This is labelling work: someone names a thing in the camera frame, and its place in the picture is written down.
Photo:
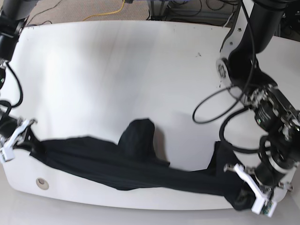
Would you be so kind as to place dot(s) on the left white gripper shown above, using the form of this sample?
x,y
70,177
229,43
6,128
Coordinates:
x,y
261,196

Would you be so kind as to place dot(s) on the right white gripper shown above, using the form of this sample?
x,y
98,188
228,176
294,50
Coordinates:
x,y
28,140

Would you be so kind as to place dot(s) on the black t-shirt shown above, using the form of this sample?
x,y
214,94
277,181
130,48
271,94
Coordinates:
x,y
132,164

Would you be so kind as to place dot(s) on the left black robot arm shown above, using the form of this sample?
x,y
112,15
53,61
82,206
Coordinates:
x,y
257,172

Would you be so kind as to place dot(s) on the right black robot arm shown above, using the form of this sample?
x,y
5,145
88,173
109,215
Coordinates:
x,y
13,19

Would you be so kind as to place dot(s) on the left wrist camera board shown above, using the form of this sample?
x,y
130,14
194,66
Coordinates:
x,y
269,208

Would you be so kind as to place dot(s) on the left table cable grommet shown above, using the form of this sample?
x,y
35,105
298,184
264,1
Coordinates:
x,y
42,183

